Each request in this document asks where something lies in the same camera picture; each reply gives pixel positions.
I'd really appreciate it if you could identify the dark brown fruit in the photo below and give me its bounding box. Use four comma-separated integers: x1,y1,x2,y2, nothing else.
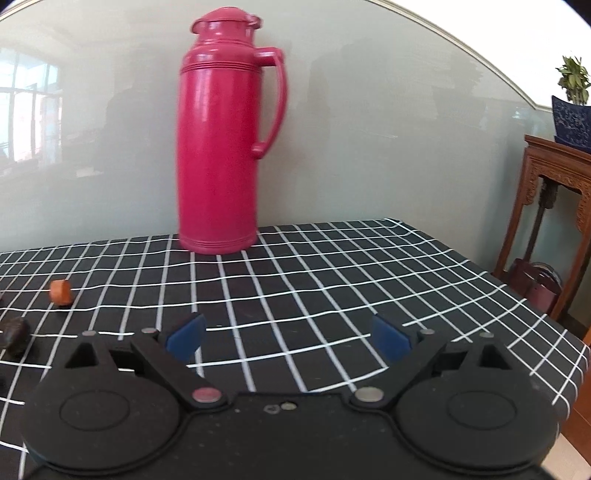
0,318,32,357

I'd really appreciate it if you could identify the black white checked tablecloth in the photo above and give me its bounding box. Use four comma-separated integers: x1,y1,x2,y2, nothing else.
0,218,591,480

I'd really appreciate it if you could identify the dark red container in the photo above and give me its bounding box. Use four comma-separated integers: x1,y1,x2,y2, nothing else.
507,258,564,319

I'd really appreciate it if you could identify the blue patterned plant pot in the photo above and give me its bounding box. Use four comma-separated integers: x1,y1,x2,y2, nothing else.
551,95,591,154

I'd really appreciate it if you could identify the small orange fruit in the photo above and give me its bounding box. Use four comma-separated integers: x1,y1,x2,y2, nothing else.
50,278,75,305

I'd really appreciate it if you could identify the pink thermos flask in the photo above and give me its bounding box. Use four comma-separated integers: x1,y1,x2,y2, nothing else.
178,7,289,256

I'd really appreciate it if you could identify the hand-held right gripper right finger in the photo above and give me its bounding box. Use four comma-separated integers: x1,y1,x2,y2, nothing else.
348,314,515,411

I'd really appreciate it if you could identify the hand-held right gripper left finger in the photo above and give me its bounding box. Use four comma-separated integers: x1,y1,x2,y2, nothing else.
65,312,228,411

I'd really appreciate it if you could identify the carved wooden stand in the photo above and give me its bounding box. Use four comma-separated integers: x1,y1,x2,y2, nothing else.
493,135,591,324

